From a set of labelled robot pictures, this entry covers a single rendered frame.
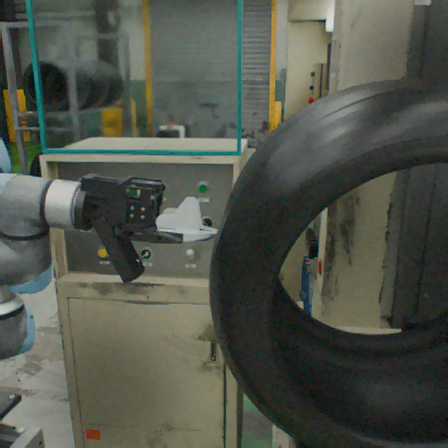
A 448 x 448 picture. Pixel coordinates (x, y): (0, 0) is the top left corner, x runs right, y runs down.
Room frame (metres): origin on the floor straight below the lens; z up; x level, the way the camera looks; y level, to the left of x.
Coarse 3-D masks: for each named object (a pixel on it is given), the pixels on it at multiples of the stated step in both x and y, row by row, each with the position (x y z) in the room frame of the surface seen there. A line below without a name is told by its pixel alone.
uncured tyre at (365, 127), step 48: (336, 96) 0.69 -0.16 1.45; (384, 96) 0.58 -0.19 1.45; (432, 96) 0.56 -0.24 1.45; (288, 144) 0.59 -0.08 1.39; (336, 144) 0.55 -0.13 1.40; (384, 144) 0.54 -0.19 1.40; (432, 144) 0.53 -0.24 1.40; (240, 192) 0.61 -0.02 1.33; (288, 192) 0.55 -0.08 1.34; (336, 192) 0.54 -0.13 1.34; (240, 240) 0.57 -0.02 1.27; (288, 240) 0.55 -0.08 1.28; (240, 288) 0.56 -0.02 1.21; (240, 336) 0.56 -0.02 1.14; (288, 336) 0.81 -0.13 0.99; (336, 336) 0.82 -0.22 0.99; (384, 336) 0.82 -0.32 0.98; (432, 336) 0.80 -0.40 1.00; (240, 384) 0.59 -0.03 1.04; (288, 384) 0.55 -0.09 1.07; (336, 384) 0.76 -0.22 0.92; (384, 384) 0.77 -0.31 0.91; (432, 384) 0.74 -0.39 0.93; (288, 432) 0.57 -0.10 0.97; (336, 432) 0.54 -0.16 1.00; (384, 432) 0.64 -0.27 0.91; (432, 432) 0.63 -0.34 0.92
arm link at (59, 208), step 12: (60, 180) 0.71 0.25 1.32; (48, 192) 0.68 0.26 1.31; (60, 192) 0.68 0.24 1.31; (72, 192) 0.68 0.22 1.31; (48, 204) 0.67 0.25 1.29; (60, 204) 0.67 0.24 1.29; (72, 204) 0.67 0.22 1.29; (48, 216) 0.67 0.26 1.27; (60, 216) 0.67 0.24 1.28; (72, 216) 0.67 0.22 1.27; (60, 228) 0.69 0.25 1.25; (72, 228) 0.68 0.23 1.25
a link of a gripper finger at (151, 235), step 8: (136, 232) 0.66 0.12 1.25; (144, 232) 0.65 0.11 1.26; (152, 232) 0.65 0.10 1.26; (160, 232) 0.65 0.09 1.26; (168, 232) 0.66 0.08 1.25; (176, 232) 0.66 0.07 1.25; (136, 240) 0.65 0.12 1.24; (144, 240) 0.65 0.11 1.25; (152, 240) 0.64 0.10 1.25; (160, 240) 0.65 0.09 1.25; (168, 240) 0.65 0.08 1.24; (176, 240) 0.65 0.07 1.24
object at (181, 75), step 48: (48, 0) 1.30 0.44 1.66; (96, 0) 1.29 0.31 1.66; (144, 0) 1.28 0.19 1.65; (192, 0) 1.27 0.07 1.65; (240, 0) 1.25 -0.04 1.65; (48, 48) 1.30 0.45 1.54; (96, 48) 1.29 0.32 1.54; (144, 48) 1.28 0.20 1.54; (192, 48) 1.27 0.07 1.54; (240, 48) 1.25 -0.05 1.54; (48, 96) 1.31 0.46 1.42; (96, 96) 1.29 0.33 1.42; (144, 96) 1.28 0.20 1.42; (192, 96) 1.27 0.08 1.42; (240, 96) 1.25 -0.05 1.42; (48, 144) 1.31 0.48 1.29; (96, 144) 1.29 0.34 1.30; (144, 144) 1.28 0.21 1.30; (192, 144) 1.27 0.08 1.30; (240, 144) 1.25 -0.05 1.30
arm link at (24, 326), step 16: (0, 144) 1.02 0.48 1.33; (0, 160) 1.00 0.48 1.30; (0, 288) 0.98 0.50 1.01; (0, 304) 0.97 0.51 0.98; (16, 304) 0.99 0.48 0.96; (0, 320) 0.95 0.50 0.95; (16, 320) 0.98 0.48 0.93; (32, 320) 1.00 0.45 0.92; (0, 336) 0.95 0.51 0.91; (16, 336) 0.97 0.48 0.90; (32, 336) 0.99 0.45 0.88; (0, 352) 0.94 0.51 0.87; (16, 352) 0.97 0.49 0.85
